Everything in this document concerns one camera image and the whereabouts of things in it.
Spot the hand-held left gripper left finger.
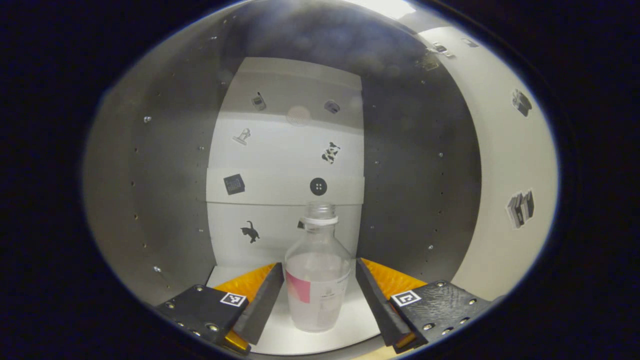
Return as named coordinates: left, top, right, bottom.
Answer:
left=154, top=262, right=286, bottom=355

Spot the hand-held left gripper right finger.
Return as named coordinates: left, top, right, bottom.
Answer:
left=355, top=257, right=494, bottom=354

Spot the clear plastic bottle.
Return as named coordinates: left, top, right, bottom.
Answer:
left=284, top=202, right=352, bottom=333

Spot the dark grey cabinet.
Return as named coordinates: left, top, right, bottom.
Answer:
left=82, top=0, right=483, bottom=358

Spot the light grey cabinet door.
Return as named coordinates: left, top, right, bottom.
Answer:
left=417, top=25, right=560, bottom=303

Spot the metal cabinet door hinge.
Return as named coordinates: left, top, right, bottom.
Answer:
left=427, top=42, right=456, bottom=59

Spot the large ceiling light panel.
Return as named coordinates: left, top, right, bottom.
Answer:
left=350, top=0, right=417, bottom=18

